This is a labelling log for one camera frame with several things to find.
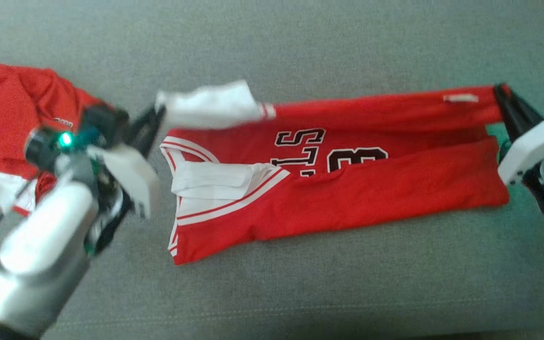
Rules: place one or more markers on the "red basketball jersey black lettering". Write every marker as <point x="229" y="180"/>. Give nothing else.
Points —
<point x="371" y="193"/>

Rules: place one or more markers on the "red shorts white stripe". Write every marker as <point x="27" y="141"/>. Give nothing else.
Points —
<point x="7" y="104"/>

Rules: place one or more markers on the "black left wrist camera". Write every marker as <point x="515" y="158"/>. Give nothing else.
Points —
<point x="104" y="120"/>

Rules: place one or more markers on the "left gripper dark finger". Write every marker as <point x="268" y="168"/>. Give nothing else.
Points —
<point x="142" y="125"/>
<point x="151" y="137"/>

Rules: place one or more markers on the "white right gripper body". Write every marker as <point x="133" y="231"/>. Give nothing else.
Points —
<point x="531" y="141"/>

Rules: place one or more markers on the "grey fabric sofa seat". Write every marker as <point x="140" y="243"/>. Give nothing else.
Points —
<point x="300" y="293"/>

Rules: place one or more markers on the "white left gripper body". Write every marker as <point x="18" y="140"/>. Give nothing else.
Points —
<point x="132" y="179"/>

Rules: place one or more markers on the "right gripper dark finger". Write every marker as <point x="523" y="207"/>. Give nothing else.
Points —
<point x="522" y="113"/>
<point x="510" y="120"/>

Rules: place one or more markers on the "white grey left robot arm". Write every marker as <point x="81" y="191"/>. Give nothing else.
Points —
<point x="40" y="241"/>

